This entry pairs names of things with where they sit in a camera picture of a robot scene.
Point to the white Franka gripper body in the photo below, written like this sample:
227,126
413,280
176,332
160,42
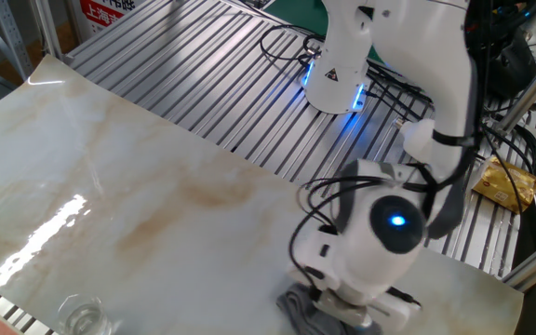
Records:
396,314

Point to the grey cloth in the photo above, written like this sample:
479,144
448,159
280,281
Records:
300,307

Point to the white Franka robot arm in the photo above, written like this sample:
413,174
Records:
417,46

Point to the gold snack packet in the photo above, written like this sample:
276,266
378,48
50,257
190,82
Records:
505,186

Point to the clear glass cup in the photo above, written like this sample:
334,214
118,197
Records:
84,318

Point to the green cutting mat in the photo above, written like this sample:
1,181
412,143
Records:
296,13

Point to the red and white sign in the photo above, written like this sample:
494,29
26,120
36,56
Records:
103,13

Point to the grey perforated shelf upright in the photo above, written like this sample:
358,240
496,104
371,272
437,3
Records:
12,39

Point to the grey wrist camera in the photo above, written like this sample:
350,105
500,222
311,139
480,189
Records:
342,309

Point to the aluminium frame post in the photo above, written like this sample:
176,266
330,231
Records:
528,90
533,265

